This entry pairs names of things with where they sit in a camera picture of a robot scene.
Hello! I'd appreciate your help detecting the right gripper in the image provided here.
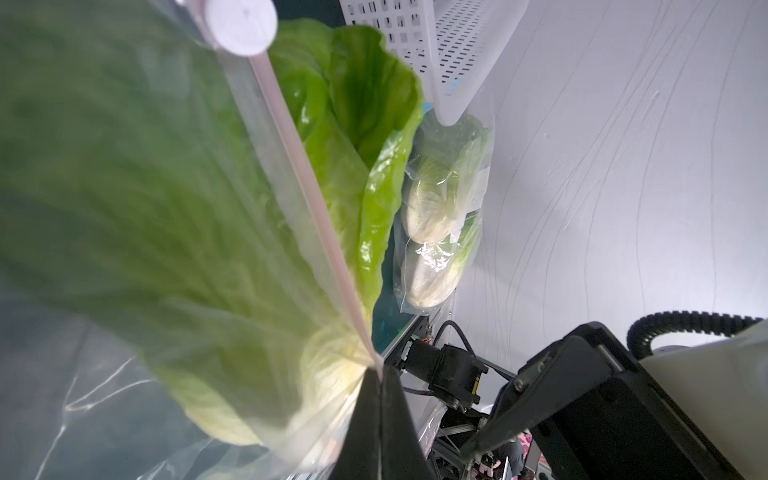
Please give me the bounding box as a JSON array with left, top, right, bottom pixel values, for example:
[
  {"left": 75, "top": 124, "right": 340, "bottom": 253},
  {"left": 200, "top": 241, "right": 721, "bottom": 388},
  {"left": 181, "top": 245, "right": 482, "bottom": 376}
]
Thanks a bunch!
[{"left": 460, "top": 322, "right": 741, "bottom": 479}]

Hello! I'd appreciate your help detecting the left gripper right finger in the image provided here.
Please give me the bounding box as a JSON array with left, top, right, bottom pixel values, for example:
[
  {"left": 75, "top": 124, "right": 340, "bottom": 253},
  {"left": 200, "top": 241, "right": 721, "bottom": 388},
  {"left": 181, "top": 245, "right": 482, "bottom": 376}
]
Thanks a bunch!
[{"left": 380, "top": 366, "right": 435, "bottom": 480}]

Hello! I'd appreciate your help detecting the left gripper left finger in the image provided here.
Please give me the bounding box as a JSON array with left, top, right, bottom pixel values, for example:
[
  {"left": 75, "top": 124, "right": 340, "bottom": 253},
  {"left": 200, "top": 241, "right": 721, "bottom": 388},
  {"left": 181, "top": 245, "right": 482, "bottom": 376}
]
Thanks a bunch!
[{"left": 329, "top": 369, "right": 381, "bottom": 480}]

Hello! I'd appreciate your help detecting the pink-dotted zipper bag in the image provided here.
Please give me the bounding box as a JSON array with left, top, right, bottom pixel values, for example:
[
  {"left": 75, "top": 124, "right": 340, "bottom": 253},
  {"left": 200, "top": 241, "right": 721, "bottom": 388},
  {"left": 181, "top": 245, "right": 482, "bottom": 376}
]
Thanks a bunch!
[{"left": 1, "top": 1, "right": 423, "bottom": 479}]

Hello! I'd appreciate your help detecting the clear blue-zip zipper bag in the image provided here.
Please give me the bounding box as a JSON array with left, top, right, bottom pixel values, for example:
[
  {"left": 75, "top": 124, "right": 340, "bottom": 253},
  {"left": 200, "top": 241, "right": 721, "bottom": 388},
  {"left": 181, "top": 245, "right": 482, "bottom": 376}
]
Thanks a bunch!
[{"left": 393, "top": 108, "right": 495, "bottom": 314}]

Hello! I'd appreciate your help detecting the chinese cabbage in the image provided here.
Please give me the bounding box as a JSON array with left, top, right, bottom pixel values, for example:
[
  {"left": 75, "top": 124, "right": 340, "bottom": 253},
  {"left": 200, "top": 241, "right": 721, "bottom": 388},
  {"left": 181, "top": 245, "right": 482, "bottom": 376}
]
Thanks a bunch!
[
  {"left": 0, "top": 17, "right": 425, "bottom": 448},
  {"left": 401, "top": 112, "right": 493, "bottom": 244},
  {"left": 401, "top": 211, "right": 483, "bottom": 311}
]

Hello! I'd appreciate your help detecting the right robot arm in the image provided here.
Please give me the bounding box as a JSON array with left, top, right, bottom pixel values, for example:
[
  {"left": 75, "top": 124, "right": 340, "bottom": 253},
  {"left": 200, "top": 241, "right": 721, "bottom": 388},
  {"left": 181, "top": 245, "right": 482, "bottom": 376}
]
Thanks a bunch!
[{"left": 394, "top": 311, "right": 767, "bottom": 479}]

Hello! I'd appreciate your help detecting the white plastic basket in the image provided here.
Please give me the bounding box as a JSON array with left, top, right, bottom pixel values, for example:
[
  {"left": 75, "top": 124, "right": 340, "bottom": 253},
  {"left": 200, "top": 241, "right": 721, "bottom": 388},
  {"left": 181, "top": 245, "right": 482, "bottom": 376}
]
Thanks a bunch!
[{"left": 339, "top": 0, "right": 529, "bottom": 125}]

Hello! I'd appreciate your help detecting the right black cable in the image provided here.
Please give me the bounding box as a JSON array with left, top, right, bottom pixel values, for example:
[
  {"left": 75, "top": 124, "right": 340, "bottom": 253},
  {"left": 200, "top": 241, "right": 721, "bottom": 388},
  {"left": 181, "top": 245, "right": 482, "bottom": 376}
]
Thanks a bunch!
[{"left": 626, "top": 310, "right": 764, "bottom": 361}]

